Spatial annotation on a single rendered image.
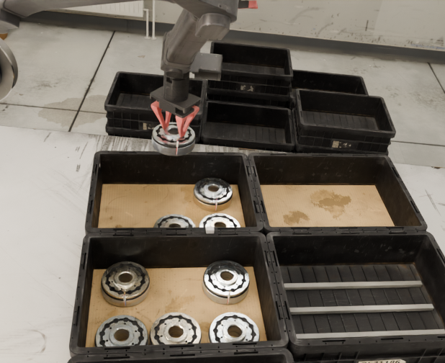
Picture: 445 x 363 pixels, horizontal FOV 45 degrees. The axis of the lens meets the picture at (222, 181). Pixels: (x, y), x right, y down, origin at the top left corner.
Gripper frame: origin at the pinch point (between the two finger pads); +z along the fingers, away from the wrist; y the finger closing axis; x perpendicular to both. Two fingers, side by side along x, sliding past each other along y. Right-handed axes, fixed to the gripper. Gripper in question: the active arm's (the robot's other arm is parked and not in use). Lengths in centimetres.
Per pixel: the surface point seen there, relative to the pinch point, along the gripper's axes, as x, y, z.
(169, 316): 31.0, -23.5, 20.5
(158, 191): -1.1, 4.8, 21.9
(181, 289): 21.9, -20.1, 23.0
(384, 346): 16, -63, 15
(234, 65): -134, 61, 51
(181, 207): 0.2, -3.6, 22.1
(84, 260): 34.2, -3.4, 14.5
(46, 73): -125, 194, 98
